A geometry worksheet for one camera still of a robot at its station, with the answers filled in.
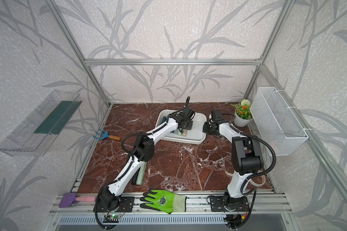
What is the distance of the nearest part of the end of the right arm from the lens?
0.72 m

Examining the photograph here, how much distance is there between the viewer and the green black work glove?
728mm

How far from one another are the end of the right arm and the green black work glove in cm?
39
